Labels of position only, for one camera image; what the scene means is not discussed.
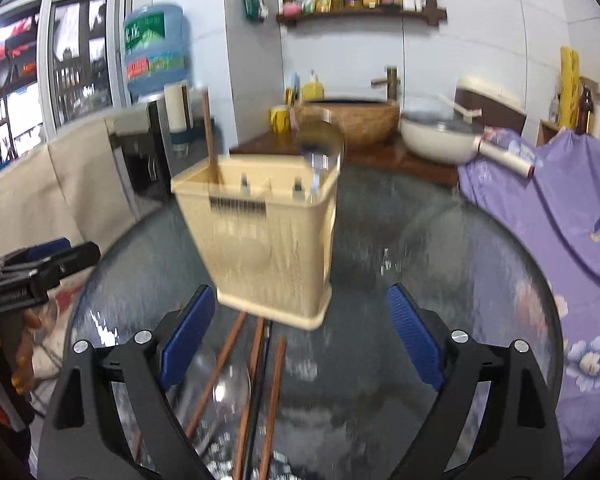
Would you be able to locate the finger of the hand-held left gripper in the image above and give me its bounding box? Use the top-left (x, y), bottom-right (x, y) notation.
top-left (2, 237), bottom-right (72, 268)
top-left (27, 241), bottom-right (102, 291)

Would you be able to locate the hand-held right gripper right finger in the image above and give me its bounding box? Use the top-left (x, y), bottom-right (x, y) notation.
top-left (386, 282), bottom-right (566, 480)

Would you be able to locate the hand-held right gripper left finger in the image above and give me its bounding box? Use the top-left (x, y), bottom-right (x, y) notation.
top-left (37, 284), bottom-right (217, 480)

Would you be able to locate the brown wooden chopstick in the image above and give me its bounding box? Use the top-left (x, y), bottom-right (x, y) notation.
top-left (201, 87), bottom-right (221, 183)
top-left (132, 312), bottom-right (248, 463)
top-left (257, 337), bottom-right (287, 480)
top-left (231, 317), bottom-right (266, 480)

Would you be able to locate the metal spoon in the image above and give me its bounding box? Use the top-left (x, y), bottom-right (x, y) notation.
top-left (211, 360), bottom-right (255, 441)

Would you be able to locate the black chopstick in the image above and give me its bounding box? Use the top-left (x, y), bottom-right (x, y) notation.
top-left (240, 324), bottom-right (272, 480)

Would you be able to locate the beige plastic utensil holder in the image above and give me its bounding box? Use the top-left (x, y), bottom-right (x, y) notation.
top-left (171, 152), bottom-right (342, 331)

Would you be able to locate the person's left hand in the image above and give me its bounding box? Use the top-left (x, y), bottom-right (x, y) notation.
top-left (0, 306), bottom-right (43, 397)

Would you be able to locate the beige cloth cover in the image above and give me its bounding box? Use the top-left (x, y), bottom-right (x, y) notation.
top-left (0, 117), bottom-right (141, 266)

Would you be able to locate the water dispenser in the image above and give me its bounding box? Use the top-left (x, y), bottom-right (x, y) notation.
top-left (105, 95), bottom-right (216, 211)

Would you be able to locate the purple floral cloth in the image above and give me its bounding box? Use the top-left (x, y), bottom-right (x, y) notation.
top-left (457, 127), bottom-right (600, 476)

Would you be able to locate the sliding glass window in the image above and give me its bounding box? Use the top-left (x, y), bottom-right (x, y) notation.
top-left (0, 0), bottom-right (133, 173)

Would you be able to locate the dark wooden counter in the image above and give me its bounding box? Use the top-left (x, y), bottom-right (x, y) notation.
top-left (229, 130), bottom-right (461, 188)

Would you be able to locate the white cup dispenser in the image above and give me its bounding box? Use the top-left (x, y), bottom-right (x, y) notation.
top-left (164, 82), bottom-right (196, 158)

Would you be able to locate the white pan with glass lid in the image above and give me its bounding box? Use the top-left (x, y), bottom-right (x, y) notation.
top-left (400, 97), bottom-right (496, 165)

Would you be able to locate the white printed lint roller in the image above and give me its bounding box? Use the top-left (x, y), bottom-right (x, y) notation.
top-left (475, 137), bottom-right (538, 178)

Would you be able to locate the metal ladle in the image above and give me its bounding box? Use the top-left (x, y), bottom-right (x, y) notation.
top-left (297, 112), bottom-right (347, 198)

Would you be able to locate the blue water jug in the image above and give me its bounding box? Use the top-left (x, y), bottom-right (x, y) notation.
top-left (123, 4), bottom-right (191, 103)

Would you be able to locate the woven brown basin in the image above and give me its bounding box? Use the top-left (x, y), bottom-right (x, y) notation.
top-left (295, 99), bottom-right (401, 148)

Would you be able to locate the white plastic rice spoon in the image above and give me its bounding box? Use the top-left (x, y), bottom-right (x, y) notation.
top-left (437, 94), bottom-right (483, 121)

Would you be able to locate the yellow mug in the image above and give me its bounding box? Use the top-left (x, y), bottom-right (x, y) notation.
top-left (271, 105), bottom-right (293, 134)

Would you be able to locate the white and brown rice cooker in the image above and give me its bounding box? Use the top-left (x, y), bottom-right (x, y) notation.
top-left (454, 76), bottom-right (528, 136)

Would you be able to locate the bronze faucet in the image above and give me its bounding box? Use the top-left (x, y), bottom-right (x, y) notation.
top-left (371, 66), bottom-right (398, 102)

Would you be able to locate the yellow soap bottle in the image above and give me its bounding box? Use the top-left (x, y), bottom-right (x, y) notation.
top-left (301, 71), bottom-right (326, 102)

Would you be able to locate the brown glass bottle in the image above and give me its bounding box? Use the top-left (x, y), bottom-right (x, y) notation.
top-left (577, 86), bottom-right (595, 135)

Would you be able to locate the tall yellow package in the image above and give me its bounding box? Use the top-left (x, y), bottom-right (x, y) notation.
top-left (559, 46), bottom-right (580, 128)

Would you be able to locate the green hanging packet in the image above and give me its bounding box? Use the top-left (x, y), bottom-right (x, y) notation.
top-left (242, 0), bottom-right (271, 23)

